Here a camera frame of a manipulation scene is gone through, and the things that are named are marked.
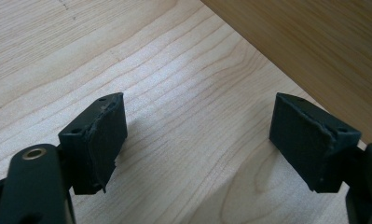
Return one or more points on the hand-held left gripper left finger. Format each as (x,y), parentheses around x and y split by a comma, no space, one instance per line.
(93,146)

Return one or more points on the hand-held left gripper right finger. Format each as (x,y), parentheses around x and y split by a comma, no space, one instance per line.
(305,140)

